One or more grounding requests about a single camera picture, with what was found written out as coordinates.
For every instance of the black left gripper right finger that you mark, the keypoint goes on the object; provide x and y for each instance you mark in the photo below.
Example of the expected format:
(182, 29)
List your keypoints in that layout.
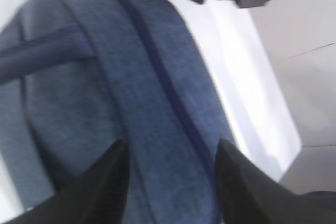
(248, 195)

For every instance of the navy blue lunch bag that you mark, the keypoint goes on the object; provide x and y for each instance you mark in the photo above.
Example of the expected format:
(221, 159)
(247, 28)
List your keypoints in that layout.
(78, 75)

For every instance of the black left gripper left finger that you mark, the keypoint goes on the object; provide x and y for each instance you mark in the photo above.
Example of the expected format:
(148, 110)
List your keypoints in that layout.
(99, 195)

